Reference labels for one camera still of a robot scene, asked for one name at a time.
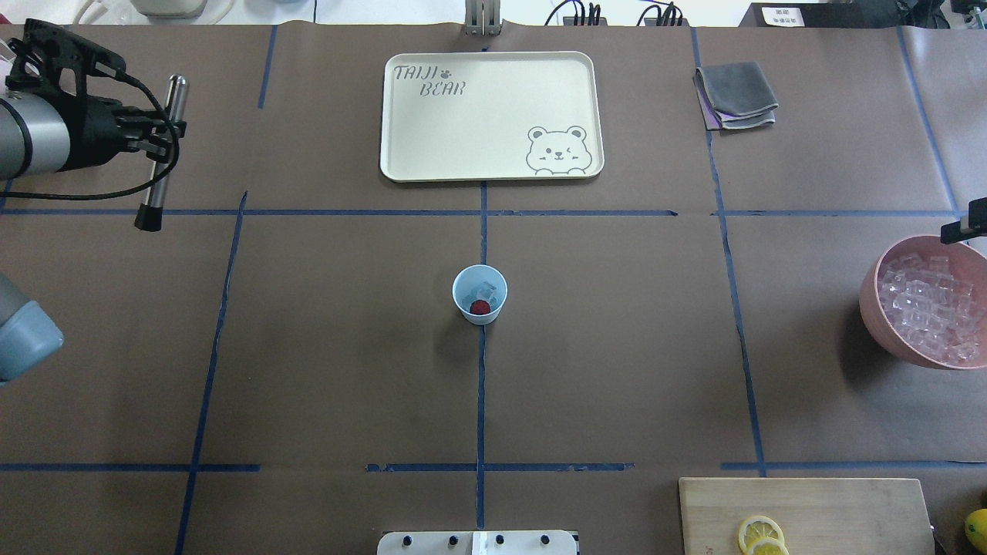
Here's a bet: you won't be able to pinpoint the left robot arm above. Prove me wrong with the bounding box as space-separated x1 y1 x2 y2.
1 91 184 384

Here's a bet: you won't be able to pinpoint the light blue plastic cup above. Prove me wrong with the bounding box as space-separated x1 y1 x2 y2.
451 264 508 326

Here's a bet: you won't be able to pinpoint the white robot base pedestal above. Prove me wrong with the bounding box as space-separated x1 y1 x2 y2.
376 530 581 554

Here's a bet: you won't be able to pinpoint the ice cubes in cup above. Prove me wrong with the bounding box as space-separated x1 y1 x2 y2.
464 281 498 306

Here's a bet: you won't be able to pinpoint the lemon slices stack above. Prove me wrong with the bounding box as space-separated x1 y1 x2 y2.
736 514 790 554

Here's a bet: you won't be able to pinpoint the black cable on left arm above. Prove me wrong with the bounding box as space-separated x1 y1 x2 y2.
0 69 181 203

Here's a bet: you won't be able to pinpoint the red strawberry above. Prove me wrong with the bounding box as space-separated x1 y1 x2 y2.
469 298 493 316

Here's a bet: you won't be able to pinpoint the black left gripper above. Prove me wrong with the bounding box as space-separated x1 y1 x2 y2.
61 97 187 171

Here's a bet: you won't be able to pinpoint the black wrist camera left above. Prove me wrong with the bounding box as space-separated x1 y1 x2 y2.
5 18 130 99

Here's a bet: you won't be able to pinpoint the purple folded cloth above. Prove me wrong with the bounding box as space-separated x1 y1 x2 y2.
696 85 723 131

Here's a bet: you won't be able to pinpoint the bamboo cutting board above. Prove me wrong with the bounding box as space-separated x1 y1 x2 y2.
678 477 935 554

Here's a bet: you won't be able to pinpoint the pink bowl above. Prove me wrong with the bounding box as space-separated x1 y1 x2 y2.
859 234 986 370

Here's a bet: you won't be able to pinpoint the grey folded cloth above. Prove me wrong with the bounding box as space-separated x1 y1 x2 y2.
693 61 779 131

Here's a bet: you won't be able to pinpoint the clear ice cubes pile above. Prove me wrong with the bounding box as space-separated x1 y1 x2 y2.
878 252 985 365

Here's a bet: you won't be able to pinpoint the cream bear serving tray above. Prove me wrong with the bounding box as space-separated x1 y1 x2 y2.
379 52 605 183

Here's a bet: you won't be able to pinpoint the steel muddler with black tip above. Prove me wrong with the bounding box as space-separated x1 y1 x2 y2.
134 74 188 232

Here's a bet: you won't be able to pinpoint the aluminium frame post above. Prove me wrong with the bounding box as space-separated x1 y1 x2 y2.
464 0 503 36

